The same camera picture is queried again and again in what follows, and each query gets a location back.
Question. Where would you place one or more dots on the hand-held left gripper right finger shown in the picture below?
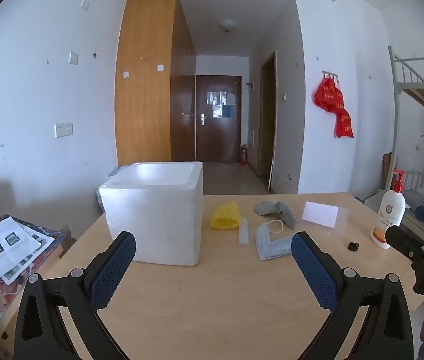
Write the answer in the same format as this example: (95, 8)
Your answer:
(313, 270)

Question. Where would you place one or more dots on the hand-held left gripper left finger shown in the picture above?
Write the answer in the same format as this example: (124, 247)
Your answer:
(112, 270)

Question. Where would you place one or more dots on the blue-grey face mask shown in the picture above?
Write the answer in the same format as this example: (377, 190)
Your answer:
(270, 245)

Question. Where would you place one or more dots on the clear plastic zip bag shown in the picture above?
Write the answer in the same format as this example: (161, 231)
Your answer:
(320, 213)

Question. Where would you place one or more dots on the white foam box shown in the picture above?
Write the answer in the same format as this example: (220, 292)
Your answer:
(159, 217)

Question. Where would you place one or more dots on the grey cloth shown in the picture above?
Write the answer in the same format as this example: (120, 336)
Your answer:
(268, 207)

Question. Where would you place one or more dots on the white lotion pump bottle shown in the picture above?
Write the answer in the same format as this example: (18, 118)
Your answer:
(388, 217)

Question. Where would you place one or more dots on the yellow foam net sleeve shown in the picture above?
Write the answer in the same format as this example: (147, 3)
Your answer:
(225, 215)

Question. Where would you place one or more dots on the pile of printed leaflets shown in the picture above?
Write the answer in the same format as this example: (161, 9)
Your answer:
(7, 245)

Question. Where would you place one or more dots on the red plastic bag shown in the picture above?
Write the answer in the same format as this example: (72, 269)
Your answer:
(328, 95)
(344, 123)

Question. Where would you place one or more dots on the red fire extinguisher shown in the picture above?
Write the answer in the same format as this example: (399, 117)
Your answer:
(243, 155)

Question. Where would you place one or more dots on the brown side door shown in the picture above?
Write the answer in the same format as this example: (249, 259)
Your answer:
(267, 120)

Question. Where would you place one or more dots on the dark brown entrance door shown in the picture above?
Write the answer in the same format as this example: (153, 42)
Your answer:
(217, 135)

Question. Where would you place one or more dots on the wooden wardrobe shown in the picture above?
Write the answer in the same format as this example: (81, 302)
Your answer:
(144, 101)

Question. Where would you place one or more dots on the round ceiling lamp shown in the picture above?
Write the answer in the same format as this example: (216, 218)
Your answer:
(227, 25)

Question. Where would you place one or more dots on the double white wall outlet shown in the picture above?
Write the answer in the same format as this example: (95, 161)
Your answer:
(64, 129)

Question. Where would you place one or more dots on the wall hook rack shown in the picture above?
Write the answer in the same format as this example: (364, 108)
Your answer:
(331, 74)

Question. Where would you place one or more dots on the single white wall switch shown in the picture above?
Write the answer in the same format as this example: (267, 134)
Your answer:
(73, 58)

